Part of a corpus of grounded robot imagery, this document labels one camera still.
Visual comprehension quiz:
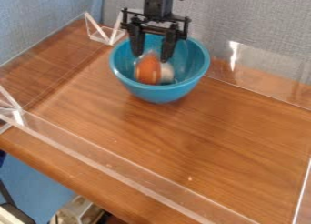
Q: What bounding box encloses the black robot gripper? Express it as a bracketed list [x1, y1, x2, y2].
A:
[122, 8, 191, 63]

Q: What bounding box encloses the brown and white toy mushroom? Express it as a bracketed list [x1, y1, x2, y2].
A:
[134, 52, 175, 86]

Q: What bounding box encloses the blue plastic bowl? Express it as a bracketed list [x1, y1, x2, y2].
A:
[110, 35, 210, 104]

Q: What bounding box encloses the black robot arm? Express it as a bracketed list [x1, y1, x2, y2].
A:
[121, 0, 191, 63]

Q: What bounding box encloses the clear acrylic left barrier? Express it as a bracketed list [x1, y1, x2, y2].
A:
[0, 13, 83, 66]

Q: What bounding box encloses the clear acrylic barrier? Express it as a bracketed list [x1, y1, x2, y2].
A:
[0, 13, 83, 66]
[202, 39, 311, 111]
[8, 110, 259, 224]

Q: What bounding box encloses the clear acrylic back barrier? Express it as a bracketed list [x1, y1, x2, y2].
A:
[202, 39, 311, 111]

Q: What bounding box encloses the clear acrylic front barrier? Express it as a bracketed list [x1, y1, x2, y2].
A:
[8, 110, 259, 224]

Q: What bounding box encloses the white box under table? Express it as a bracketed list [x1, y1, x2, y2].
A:
[50, 196, 105, 224]

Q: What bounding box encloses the clear acrylic corner bracket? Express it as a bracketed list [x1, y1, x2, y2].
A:
[85, 12, 126, 46]

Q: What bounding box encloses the clear acrylic left bracket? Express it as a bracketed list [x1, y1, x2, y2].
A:
[0, 85, 26, 135]

